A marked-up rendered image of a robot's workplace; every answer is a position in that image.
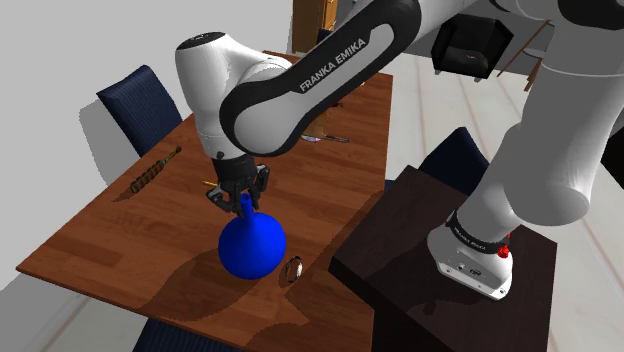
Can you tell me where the tan upright box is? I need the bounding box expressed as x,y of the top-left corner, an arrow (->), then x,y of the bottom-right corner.
305,107 -> 329,139

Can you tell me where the black armchair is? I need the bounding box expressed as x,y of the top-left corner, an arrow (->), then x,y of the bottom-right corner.
430,12 -> 516,83

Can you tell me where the blue round vase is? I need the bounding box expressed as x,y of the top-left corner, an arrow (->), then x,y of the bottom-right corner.
217,193 -> 288,281

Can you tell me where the dark brown robot stand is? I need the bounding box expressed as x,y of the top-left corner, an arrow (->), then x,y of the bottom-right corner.
328,165 -> 558,352

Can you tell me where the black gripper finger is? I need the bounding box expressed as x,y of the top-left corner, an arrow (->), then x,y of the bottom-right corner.
205,183 -> 245,219
247,165 -> 271,210

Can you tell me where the dark brown striped tool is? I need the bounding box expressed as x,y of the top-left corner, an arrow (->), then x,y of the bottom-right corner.
129,145 -> 184,194

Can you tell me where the brown wooden table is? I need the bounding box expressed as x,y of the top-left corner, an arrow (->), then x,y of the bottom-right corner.
15,50 -> 395,352

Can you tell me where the navy blue chair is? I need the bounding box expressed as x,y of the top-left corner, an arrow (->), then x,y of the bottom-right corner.
95,64 -> 184,159
131,318 -> 245,352
418,127 -> 491,197

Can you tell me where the silver black wristwatch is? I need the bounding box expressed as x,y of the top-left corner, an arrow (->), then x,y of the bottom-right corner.
284,255 -> 304,284

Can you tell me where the brown wooden door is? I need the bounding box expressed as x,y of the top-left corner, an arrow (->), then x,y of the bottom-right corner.
291,0 -> 339,55

